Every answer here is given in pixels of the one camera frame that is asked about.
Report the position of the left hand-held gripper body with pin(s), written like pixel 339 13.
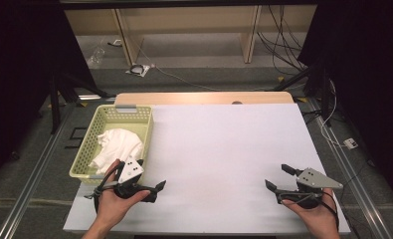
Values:
pixel 131 171

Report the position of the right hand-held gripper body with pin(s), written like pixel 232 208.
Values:
pixel 313 179

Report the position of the white baby shirt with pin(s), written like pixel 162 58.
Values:
pixel 119 146

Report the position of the pale green plastic basket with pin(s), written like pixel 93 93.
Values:
pixel 84 156

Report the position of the person's left hand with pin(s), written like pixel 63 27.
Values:
pixel 111 207

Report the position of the person's right hand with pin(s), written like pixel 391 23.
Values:
pixel 316 222

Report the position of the white power adapter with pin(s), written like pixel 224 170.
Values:
pixel 350 143

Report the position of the white table mat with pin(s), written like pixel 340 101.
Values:
pixel 217 149

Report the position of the black metal stand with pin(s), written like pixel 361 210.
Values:
pixel 55 106
pixel 324 99

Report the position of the clear plastic bag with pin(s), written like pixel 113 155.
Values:
pixel 96 59

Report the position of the black curtain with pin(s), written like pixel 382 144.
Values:
pixel 366 66
pixel 21 66

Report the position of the light wooden desk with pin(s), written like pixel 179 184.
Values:
pixel 190 20

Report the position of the aluminium floor rail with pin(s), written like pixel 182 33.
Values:
pixel 350 172
pixel 35 176

